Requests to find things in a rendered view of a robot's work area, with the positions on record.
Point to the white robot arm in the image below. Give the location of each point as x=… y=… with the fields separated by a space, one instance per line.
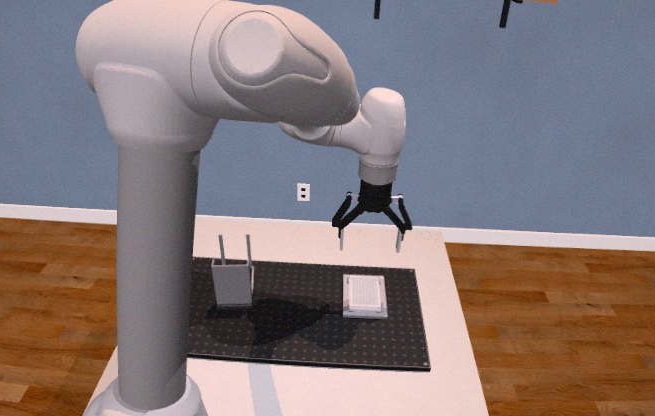
x=149 y=63

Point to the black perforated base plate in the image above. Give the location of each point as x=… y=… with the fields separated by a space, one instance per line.
x=297 y=319

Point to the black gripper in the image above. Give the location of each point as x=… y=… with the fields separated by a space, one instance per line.
x=372 y=198

